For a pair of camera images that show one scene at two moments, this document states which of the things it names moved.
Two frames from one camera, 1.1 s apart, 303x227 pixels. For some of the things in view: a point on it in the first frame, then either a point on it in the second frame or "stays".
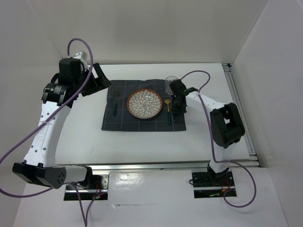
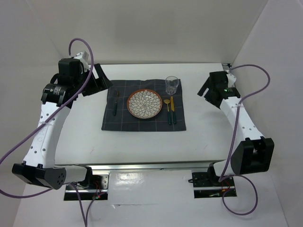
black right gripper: x=174 y=109 -> x=207 y=97
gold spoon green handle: x=168 y=101 stays
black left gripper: x=98 y=83 stays
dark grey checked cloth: x=116 y=116 stays
